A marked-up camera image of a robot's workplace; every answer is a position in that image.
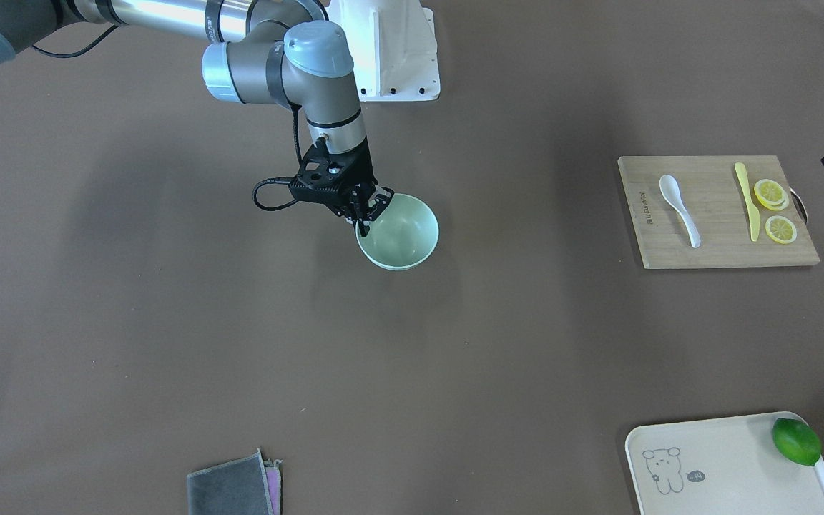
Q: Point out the white ceramic spoon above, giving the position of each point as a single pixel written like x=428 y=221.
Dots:
x=671 y=192

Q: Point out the green lime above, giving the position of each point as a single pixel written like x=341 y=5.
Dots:
x=796 y=441

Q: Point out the bamboo cutting board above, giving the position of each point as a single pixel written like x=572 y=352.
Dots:
x=711 y=192

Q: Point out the yellow plastic knife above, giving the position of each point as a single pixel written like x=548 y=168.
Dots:
x=753 y=214

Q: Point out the stacked lemon slices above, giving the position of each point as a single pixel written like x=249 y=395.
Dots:
x=772 y=195

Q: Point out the grey folded cloth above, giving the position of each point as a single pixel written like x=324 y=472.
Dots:
x=249 y=485

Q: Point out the lemon slice single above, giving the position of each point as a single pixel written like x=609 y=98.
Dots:
x=781 y=230

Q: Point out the cream rabbit tray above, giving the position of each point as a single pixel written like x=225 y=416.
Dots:
x=724 y=465

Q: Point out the green bowl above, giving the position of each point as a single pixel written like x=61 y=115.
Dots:
x=403 y=236

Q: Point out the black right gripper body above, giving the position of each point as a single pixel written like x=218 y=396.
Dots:
x=361 y=172

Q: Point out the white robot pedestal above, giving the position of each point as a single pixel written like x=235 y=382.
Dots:
x=394 y=49

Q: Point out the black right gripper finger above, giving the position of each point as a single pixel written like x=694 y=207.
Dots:
x=361 y=209
x=378 y=202

